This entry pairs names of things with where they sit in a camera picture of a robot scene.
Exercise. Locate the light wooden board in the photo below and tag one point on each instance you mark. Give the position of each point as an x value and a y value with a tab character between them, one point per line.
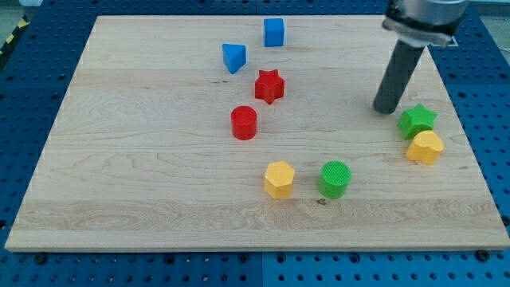
141	156

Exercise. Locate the green star block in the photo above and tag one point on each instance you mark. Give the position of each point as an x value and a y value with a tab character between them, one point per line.
415	120

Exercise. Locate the red star block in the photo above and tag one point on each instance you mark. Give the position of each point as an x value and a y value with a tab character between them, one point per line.
269	86

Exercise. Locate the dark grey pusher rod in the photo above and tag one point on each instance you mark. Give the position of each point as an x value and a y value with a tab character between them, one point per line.
399	70

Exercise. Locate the yellow heart block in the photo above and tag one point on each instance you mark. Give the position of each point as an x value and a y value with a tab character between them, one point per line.
426	147

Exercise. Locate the red cylinder block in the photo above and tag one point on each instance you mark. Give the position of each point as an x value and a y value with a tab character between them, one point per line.
243	122

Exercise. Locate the yellow hexagon block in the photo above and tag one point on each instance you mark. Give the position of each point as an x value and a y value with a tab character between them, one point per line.
279	178

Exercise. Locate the green cylinder block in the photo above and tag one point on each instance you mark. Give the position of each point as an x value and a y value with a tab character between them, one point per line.
334	179

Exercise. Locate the blue triangle block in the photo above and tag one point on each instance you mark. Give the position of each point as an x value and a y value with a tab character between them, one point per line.
234	56

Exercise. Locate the blue cube block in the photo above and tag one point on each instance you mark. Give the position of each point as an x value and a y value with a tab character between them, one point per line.
273	32

